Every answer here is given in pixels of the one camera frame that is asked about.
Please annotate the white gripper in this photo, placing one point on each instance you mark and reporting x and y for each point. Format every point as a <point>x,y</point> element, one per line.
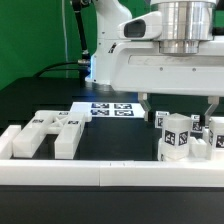
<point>170,51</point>

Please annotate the white chair seat part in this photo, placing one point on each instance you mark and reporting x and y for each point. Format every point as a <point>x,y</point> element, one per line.
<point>197,150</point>

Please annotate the white chair back frame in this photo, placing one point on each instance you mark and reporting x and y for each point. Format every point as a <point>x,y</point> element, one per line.
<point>67,126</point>

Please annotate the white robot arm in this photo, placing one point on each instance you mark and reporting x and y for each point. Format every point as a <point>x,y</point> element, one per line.
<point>110,14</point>

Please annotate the white tagged cube near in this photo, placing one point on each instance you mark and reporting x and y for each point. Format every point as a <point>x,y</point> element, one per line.
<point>159,118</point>

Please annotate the white tagged cube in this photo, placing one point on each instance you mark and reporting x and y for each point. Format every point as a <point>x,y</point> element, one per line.
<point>159,118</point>
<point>196,127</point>

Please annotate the white tagged cube far right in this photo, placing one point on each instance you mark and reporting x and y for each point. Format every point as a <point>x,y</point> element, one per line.
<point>196,127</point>

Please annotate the white marker base sheet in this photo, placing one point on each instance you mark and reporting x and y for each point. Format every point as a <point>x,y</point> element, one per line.
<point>109,110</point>

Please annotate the black cable post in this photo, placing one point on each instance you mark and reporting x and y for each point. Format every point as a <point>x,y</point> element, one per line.
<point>84,62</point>

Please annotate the white U-shaped fence wall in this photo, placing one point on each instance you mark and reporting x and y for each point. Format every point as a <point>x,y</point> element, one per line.
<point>104,173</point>

